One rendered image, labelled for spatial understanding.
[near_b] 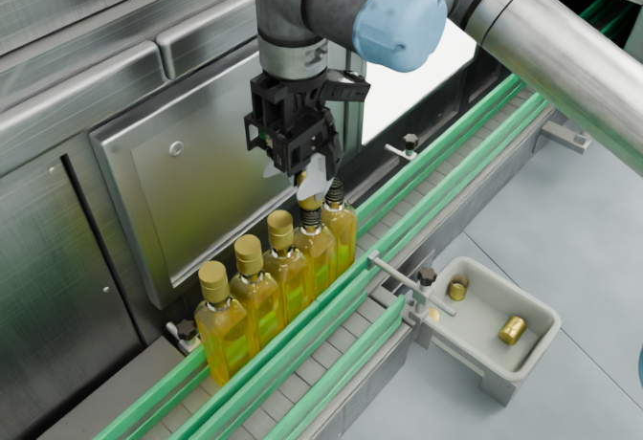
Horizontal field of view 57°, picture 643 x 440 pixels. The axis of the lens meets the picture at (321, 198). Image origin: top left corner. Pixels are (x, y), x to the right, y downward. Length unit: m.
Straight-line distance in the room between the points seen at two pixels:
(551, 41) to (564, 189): 0.95
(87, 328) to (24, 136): 0.37
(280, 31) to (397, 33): 0.14
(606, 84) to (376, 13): 0.21
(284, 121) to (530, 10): 0.27
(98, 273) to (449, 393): 0.63
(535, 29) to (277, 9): 0.24
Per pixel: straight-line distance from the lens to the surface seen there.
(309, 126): 0.68
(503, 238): 1.37
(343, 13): 0.53
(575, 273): 1.36
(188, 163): 0.82
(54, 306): 0.88
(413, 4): 0.51
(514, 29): 0.60
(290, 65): 0.62
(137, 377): 1.03
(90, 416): 1.02
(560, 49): 0.59
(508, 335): 1.16
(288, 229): 0.80
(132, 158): 0.75
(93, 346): 0.98
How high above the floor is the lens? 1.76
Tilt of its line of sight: 47 degrees down
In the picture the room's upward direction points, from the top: straight up
